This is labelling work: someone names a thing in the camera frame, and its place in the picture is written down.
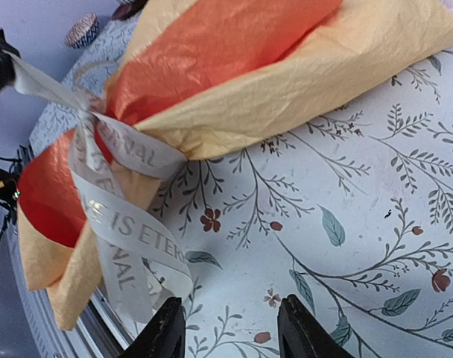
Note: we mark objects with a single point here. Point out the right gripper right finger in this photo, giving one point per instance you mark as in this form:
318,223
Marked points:
301,335

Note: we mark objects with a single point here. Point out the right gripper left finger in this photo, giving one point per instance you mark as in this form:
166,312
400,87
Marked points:
164,336

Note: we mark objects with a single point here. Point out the white printed ribbon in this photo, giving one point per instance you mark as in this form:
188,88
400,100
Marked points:
127,235

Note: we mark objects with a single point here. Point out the striped ceramic cup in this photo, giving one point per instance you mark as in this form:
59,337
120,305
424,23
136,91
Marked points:
127,9

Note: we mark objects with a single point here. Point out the floral patterned tablecloth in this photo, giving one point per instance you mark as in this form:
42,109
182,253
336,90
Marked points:
352,213

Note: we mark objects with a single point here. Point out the aluminium front rail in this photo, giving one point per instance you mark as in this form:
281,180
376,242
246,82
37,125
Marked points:
98,332

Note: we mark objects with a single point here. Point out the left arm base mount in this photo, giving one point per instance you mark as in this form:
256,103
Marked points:
8,187

